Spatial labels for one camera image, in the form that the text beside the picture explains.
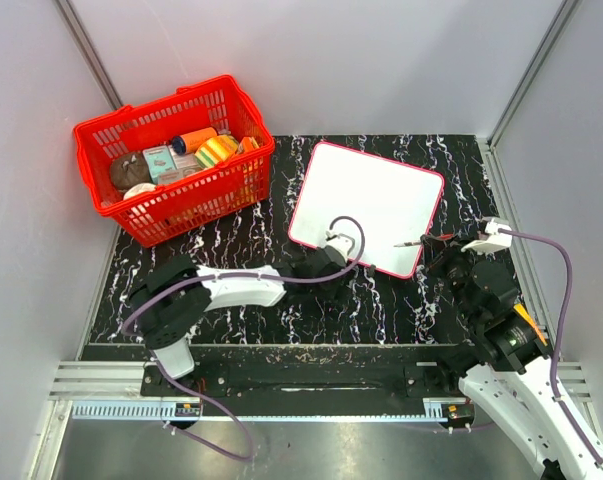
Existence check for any teal small box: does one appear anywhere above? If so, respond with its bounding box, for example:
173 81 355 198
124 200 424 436
142 145 175 184

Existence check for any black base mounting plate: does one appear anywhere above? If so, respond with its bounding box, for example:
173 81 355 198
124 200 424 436
141 345 463 417

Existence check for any yellow green striped package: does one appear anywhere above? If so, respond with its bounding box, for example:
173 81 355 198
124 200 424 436
195 134 239 169

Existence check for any aluminium rail frame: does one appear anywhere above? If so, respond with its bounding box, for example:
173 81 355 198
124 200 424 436
28 360 595 480

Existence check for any orange yellow tag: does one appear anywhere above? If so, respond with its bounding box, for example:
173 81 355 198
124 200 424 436
514 303 548 346

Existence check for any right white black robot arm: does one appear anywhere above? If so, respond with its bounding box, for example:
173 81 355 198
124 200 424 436
420 235 603 479

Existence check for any orange blue cylinder can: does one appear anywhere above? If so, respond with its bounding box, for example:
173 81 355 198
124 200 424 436
170 127 217 155

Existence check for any pink framed whiteboard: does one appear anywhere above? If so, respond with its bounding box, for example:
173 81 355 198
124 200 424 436
288 141 445 279

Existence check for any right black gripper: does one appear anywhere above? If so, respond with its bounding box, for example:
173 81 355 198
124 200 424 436
420 232 486 324

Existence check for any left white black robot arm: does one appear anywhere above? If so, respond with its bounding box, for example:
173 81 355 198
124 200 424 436
121 237 353 396

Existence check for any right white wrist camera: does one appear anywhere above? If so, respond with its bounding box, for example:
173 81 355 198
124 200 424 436
461 216 512 255

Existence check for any orange small package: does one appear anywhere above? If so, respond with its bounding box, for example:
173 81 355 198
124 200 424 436
236 136 259 155

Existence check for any red plastic shopping basket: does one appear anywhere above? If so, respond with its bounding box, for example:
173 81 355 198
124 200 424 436
73 74 275 247

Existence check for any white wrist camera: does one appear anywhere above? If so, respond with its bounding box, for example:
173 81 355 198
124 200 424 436
461 216 512 255
325 230 356 260

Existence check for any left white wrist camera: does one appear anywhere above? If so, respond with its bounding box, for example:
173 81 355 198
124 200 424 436
325 230 356 260

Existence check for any pink white small box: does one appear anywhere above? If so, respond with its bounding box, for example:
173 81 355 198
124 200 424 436
156 151 204 185

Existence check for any red whiteboard marker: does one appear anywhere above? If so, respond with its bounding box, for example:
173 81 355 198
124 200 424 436
394 234 454 248

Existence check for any white round lid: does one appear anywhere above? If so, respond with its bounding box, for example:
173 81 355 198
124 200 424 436
123 183 157 200

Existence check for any brown round bread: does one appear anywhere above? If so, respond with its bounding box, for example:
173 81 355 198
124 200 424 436
109 151 151 192

